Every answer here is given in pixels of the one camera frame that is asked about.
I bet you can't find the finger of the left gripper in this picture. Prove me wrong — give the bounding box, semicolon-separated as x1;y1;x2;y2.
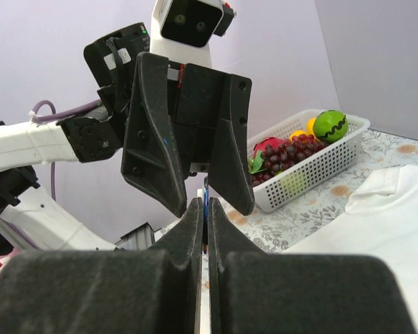
208;74;254;216
121;52;187;218

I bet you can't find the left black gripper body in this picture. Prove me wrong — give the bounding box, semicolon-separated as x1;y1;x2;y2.
167;61;230;174

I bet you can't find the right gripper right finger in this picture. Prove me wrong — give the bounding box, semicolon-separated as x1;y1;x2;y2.
207;198;416;333

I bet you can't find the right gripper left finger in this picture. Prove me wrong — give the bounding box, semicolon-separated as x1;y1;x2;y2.
0;198;203;333

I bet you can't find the round blue yellow brooch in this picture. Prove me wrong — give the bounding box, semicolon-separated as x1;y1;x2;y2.
202;177;209;254

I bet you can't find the white t-shirt with flower print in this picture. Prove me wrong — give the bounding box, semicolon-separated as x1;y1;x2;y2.
287;165;418;330

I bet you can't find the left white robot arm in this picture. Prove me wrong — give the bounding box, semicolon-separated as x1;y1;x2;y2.
0;20;254;251

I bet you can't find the purple toy grape bunch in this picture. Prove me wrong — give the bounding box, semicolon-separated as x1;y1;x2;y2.
248;134;328;187

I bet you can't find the red toy dragon fruit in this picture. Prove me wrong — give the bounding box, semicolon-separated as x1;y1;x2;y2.
253;137;287;165

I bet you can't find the yellow green toy fruit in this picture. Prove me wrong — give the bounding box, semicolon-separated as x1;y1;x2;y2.
281;173;307;196

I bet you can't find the yellow toy lemon lower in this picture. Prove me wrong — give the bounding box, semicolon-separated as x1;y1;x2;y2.
289;130;307;141

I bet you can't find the yellow toy lemon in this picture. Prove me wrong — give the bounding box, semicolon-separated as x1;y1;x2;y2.
289;130;307;141
306;118;316;136

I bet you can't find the yellow toy lemon upper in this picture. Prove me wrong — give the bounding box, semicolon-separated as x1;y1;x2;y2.
306;118;316;136

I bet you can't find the green toy watermelon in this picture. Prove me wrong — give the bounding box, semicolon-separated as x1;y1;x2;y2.
313;110;349;144

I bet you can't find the white plastic fruit basket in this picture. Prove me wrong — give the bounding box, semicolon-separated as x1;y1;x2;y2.
247;109;370;213

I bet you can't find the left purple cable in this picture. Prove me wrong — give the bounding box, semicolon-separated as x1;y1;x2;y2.
27;99;105;202

